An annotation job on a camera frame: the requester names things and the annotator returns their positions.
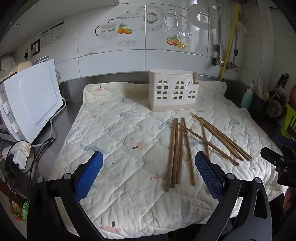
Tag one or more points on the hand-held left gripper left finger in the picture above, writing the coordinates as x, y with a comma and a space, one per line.
92, 171

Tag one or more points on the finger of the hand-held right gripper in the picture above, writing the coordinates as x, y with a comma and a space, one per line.
271, 156

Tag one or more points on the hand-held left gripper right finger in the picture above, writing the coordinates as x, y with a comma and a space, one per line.
208, 176

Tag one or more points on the group of wooden chopsticks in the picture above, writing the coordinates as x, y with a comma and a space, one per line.
174, 150

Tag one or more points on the white house-shaped utensil holder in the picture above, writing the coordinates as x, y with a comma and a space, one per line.
166, 78

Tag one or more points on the person's right hand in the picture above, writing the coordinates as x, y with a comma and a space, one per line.
290, 198

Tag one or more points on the green plastic basket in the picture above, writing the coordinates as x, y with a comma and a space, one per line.
290, 120

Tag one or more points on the cream quilted mat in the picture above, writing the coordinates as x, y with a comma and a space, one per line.
129, 143

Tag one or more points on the dark metal pot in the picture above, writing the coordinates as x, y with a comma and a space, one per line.
275, 106

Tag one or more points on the black utensil cup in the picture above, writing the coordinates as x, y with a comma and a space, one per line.
259, 105

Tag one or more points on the wooden spoon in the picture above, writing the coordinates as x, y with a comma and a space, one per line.
266, 96

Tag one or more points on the teal pump bottle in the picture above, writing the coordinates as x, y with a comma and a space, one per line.
247, 98

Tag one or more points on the brown round board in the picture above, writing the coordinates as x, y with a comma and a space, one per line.
293, 93

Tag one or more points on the white rice paddle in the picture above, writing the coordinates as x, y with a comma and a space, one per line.
260, 85

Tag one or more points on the white power adapter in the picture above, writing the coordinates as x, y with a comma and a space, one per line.
20, 155

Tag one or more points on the metal water valve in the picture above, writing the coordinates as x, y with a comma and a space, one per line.
233, 66

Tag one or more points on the white microwave oven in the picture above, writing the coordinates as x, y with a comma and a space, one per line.
34, 92

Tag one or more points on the pale yellow packet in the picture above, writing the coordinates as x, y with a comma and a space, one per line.
24, 66

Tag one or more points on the white electric kettle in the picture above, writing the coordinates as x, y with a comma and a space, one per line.
7, 62

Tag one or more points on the black wall plug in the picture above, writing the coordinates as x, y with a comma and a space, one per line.
27, 56

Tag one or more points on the wall socket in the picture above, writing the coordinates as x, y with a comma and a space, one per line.
35, 47

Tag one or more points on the printed wall label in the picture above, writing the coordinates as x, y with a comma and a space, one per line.
55, 30

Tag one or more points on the tea set wall decal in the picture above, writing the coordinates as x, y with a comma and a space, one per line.
150, 17

